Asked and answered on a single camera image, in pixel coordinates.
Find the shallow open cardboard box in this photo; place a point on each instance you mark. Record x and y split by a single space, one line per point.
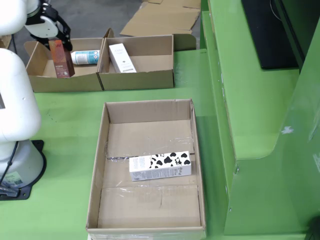
140 80
75 83

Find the cow print carton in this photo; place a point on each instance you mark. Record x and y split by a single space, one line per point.
160 172

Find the large cardboard tray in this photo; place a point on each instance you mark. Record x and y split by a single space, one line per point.
150 207

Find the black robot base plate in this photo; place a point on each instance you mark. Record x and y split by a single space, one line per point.
37 182

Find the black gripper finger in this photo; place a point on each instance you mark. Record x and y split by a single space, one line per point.
42 41
63 28

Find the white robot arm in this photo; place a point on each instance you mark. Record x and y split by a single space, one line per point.
17 100

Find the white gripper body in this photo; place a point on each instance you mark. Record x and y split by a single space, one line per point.
43 27

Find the green metal frame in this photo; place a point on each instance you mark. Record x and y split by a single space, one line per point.
250 100

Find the flattened cardboard sheet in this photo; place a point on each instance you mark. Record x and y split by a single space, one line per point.
160 20

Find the red-brown Secret carton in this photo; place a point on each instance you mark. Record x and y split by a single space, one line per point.
61 60

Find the plain white carton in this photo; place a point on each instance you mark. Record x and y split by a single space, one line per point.
121 58

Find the white bottle teal label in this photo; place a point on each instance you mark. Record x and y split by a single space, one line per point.
85 57

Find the wooden pallet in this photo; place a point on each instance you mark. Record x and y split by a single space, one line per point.
5 41

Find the black flat panel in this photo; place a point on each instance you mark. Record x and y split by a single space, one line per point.
270 37

